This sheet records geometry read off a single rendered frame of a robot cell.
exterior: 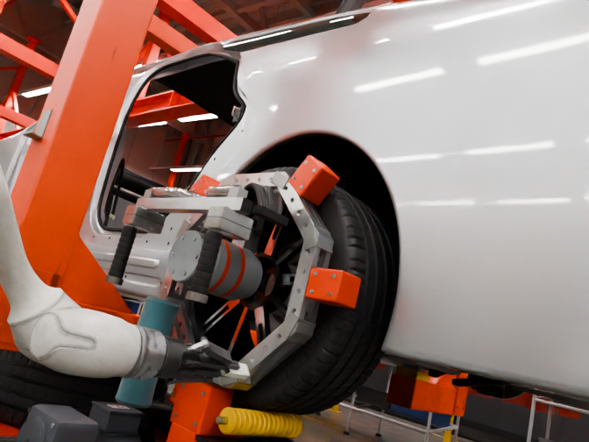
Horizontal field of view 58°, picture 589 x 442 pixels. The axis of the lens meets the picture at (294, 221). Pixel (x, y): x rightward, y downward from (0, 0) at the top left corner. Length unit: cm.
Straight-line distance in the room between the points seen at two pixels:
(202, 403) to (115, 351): 46
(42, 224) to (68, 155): 21
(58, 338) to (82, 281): 78
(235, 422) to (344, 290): 39
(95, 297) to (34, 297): 67
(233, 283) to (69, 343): 52
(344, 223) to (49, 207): 81
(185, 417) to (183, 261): 38
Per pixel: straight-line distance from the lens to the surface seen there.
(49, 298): 103
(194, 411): 136
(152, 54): 851
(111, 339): 91
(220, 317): 151
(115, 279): 137
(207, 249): 110
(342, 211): 129
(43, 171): 159
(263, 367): 128
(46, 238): 159
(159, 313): 137
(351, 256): 123
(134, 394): 138
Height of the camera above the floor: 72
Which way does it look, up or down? 13 degrees up
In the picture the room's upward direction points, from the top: 14 degrees clockwise
